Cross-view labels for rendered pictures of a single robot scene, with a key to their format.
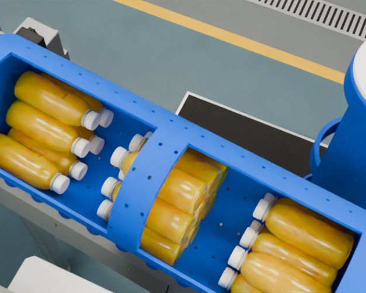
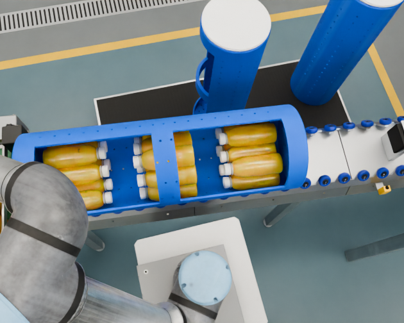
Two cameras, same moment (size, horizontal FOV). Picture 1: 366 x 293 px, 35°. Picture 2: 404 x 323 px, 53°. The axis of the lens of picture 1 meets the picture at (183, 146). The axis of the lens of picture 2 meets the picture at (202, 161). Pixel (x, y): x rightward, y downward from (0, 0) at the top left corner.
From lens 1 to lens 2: 35 cm
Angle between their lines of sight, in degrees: 20
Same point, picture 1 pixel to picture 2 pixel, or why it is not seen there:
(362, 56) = (206, 25)
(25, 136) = not seen: hidden behind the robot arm
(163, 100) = (80, 113)
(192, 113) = (107, 109)
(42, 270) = (147, 243)
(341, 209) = (263, 113)
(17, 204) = not seen: hidden behind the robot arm
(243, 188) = (199, 134)
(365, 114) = (227, 56)
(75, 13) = not seen: outside the picture
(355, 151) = (229, 77)
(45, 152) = (84, 188)
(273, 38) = (116, 34)
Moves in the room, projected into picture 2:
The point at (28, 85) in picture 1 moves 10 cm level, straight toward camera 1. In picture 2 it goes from (52, 157) to (79, 172)
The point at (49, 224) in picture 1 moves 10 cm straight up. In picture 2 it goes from (108, 223) to (103, 218)
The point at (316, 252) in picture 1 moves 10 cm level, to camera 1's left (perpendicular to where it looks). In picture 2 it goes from (261, 141) to (238, 157)
